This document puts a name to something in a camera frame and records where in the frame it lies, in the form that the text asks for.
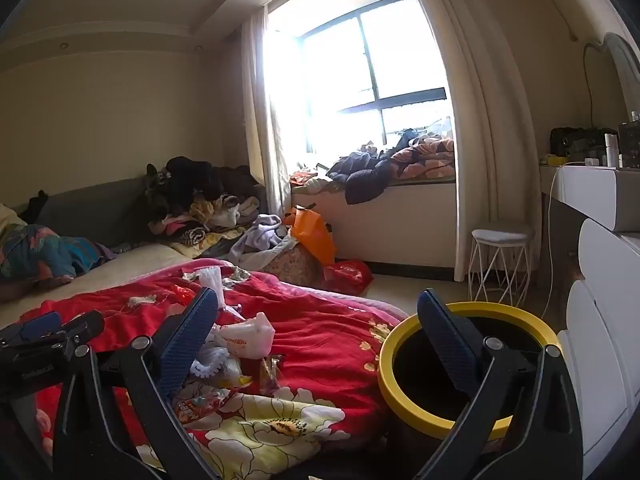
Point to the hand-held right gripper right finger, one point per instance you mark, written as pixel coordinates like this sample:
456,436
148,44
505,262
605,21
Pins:
445,342

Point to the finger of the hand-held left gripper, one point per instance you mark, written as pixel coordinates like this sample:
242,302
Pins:
35,325
85,330

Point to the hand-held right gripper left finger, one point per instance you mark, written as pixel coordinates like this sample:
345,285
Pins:
190,342

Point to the white tissue packet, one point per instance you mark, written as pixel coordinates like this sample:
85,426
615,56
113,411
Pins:
247,337

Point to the yellow rimmed black trash bin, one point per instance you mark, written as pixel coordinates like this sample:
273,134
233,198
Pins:
387,360

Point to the yellow snack packet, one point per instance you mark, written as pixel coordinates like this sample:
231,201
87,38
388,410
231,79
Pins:
235,381

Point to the red printed snack packet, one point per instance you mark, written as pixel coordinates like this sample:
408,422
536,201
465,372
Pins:
200,405

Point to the clear plastic wrap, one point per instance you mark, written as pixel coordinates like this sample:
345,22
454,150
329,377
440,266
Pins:
210,280

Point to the beige bed sheet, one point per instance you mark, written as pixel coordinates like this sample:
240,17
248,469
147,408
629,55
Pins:
125,267

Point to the red plastic bag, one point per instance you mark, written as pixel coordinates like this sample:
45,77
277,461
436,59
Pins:
347,276

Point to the red floral blanket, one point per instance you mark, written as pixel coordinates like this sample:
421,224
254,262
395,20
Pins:
310,330

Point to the black cloth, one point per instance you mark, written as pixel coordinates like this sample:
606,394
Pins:
37,201

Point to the grey headboard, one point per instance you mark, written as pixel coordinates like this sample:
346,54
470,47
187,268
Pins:
90,205

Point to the lavender garment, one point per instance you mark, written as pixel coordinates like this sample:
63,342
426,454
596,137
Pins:
260,232

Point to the patterned laundry basket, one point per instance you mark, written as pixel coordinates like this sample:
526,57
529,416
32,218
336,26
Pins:
295,265

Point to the pile of clothes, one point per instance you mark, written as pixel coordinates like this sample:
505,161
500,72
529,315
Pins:
195,185

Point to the orange shopping bag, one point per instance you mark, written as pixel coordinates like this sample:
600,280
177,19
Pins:
312,232

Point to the white drawer cabinet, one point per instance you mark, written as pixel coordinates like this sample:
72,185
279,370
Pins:
610,270

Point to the dark puffer jacket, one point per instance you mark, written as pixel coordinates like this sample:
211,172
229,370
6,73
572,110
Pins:
365,175

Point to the orange patterned quilt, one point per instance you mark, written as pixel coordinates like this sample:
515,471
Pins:
425,157

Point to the orange patterned cloth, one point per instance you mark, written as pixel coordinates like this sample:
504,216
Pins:
302,177

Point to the white vanity desk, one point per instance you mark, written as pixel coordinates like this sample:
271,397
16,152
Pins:
590,187

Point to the cream curtain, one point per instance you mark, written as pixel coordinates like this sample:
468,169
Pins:
490,135

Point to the yellow item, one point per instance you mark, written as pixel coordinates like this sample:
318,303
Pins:
555,160

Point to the black bag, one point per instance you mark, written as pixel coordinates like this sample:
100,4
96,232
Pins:
575,140

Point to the sheer white curtain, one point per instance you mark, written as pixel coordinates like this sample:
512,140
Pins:
260,110

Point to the white bottle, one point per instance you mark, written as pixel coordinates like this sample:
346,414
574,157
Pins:
610,149

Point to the dark storage box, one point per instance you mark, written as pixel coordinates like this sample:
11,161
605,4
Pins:
630,142

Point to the black framed window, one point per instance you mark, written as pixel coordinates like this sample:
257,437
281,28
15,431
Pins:
360,60

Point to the vanity mirror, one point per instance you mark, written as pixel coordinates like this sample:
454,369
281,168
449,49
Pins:
612,75

